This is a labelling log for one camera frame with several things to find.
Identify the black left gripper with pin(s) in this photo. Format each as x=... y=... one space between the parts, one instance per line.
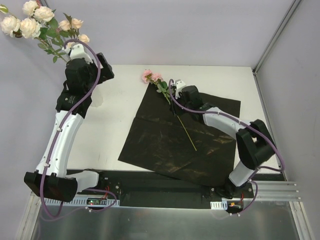
x=104 y=68

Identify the green leafy flower stem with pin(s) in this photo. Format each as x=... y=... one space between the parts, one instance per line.
x=41 y=25

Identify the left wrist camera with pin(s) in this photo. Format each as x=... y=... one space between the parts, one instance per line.
x=77 y=51

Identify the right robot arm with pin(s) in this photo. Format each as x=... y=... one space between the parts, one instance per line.
x=254 y=143

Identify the peach rosebud flower stem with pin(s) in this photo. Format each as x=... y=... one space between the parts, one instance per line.
x=72 y=25

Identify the white peony flower stem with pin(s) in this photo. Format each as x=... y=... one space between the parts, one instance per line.
x=10 y=24

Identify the right white cable duct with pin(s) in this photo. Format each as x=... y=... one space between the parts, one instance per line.
x=219 y=205

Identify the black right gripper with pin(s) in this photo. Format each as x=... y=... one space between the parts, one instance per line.
x=175 y=107

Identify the right aluminium frame post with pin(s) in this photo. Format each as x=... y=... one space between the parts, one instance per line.
x=277 y=34

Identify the left white cable duct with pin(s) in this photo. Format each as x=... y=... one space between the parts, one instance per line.
x=92 y=202

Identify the pink and white flower bouquet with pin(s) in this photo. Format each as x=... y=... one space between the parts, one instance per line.
x=161 y=87

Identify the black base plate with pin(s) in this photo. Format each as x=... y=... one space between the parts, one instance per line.
x=151 y=190

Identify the aluminium rail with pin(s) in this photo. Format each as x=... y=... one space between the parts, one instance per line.
x=278 y=191

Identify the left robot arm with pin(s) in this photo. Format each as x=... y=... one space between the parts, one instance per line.
x=50 y=179

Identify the white cable duct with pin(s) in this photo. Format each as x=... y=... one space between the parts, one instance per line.
x=219 y=205
x=92 y=202

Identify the white ribbed vase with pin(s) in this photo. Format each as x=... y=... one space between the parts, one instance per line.
x=97 y=98

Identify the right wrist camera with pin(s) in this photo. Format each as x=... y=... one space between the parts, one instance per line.
x=178 y=87

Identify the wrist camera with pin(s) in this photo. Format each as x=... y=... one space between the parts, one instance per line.
x=77 y=51
x=178 y=87

